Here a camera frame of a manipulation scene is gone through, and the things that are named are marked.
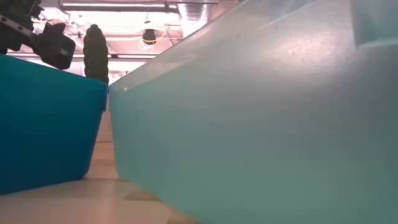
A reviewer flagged silver ribbed ventilation duct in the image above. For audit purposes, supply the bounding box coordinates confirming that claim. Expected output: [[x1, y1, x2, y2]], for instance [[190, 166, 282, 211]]
[[179, 2, 212, 24]]

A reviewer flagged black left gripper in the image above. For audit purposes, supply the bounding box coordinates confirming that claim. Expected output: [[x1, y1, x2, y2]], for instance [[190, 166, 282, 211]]
[[0, 0, 76, 70]]

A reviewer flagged translucent green plastic bin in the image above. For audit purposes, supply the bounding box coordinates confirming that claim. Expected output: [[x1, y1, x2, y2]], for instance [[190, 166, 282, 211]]
[[108, 0, 398, 224]]

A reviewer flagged dark green cucumber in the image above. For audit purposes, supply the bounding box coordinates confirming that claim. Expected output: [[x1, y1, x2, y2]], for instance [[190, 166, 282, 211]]
[[83, 24, 109, 85]]

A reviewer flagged black round ceiling device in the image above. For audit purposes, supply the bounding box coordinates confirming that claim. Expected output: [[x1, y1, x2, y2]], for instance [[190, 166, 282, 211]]
[[142, 28, 157, 46]]

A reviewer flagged dark blue plastic bin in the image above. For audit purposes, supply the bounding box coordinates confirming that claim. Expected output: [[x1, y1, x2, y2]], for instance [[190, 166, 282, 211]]
[[0, 54, 109, 196]]

